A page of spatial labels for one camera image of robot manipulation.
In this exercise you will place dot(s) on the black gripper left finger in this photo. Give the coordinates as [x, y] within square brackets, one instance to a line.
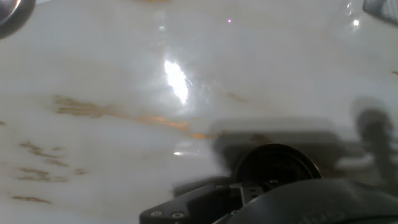
[199, 202]

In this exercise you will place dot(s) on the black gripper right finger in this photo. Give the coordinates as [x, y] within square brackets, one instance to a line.
[274, 182]

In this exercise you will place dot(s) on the small metal cup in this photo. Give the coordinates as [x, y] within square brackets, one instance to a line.
[273, 161]

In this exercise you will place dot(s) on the glossy marble pattern sheet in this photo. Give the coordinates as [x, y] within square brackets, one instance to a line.
[109, 93]

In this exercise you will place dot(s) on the round steel dish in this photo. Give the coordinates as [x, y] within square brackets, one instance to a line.
[18, 18]

